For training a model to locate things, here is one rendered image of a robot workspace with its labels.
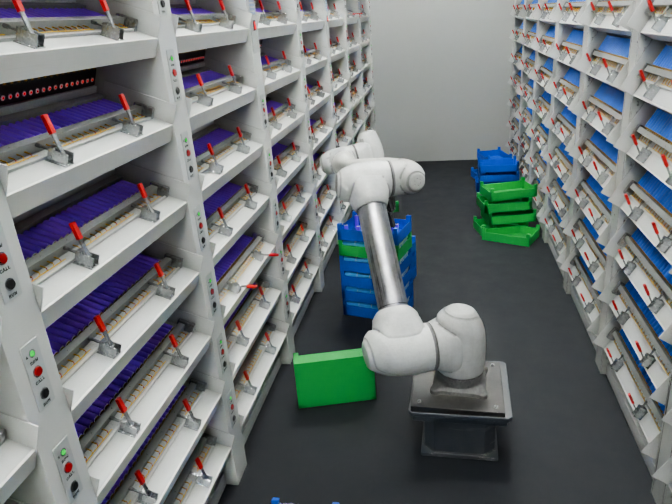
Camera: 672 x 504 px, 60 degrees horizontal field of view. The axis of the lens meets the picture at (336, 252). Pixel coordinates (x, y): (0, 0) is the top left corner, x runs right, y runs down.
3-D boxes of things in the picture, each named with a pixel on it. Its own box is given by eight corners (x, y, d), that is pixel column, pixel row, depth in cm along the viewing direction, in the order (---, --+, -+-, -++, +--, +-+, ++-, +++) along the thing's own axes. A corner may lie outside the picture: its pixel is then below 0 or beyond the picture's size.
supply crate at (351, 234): (411, 230, 278) (411, 214, 275) (397, 245, 261) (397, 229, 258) (354, 225, 291) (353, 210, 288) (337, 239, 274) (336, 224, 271)
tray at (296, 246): (313, 238, 303) (320, 214, 297) (284, 289, 248) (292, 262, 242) (276, 226, 304) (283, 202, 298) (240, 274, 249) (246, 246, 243)
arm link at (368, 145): (383, 162, 268) (356, 170, 267) (374, 130, 267) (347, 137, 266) (388, 159, 257) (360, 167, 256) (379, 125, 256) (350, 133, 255)
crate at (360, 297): (413, 290, 290) (413, 275, 287) (400, 308, 273) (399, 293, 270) (358, 283, 303) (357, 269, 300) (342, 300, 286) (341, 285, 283)
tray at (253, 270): (273, 254, 232) (278, 234, 228) (220, 331, 177) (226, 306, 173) (226, 238, 233) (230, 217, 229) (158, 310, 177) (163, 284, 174)
